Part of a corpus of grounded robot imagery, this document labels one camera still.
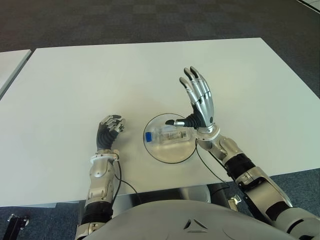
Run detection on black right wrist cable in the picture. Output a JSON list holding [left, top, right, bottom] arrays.
[[194, 139, 231, 187]]

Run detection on white plate black rim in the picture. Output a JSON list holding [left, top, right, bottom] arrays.
[[142, 113, 198, 165]]

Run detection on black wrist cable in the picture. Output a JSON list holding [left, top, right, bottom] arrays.
[[109, 156, 143, 203], [194, 139, 231, 187]]

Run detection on grey robot torso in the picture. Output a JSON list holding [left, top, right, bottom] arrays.
[[96, 198, 293, 240]]

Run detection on black wheeled floor device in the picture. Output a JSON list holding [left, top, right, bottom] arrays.
[[6, 213, 31, 240]]

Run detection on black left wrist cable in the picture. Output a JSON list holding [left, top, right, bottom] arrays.
[[109, 156, 143, 203]]

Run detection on clear water bottle blue cap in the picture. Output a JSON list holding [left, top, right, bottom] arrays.
[[144, 125, 197, 146]]

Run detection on white robot waist part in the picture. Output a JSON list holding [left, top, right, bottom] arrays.
[[174, 184, 213, 203]]

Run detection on neighbouring white table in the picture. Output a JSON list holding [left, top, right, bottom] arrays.
[[0, 49, 32, 97]]

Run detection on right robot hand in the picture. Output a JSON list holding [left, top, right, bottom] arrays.
[[164, 66, 217, 133]]

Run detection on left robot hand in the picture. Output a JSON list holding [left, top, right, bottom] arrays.
[[96, 114, 126, 152]]

